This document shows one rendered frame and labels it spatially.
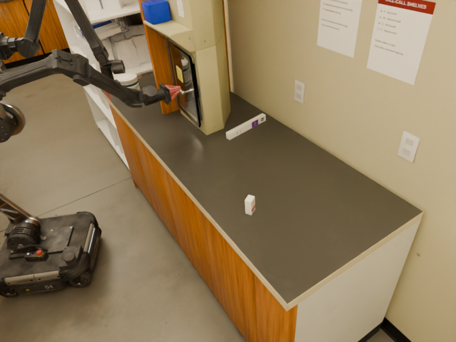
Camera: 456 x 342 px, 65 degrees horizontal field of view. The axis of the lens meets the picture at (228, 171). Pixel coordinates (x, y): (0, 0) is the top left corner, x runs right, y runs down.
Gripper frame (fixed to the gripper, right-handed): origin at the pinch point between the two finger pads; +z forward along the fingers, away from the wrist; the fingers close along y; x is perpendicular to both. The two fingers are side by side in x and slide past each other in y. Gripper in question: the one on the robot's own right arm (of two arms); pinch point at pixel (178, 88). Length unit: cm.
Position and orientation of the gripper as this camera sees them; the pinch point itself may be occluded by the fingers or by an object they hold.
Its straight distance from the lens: 193.0
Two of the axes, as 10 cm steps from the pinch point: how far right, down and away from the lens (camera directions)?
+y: -0.8, -7.8, -6.2
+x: -5.4, -4.9, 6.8
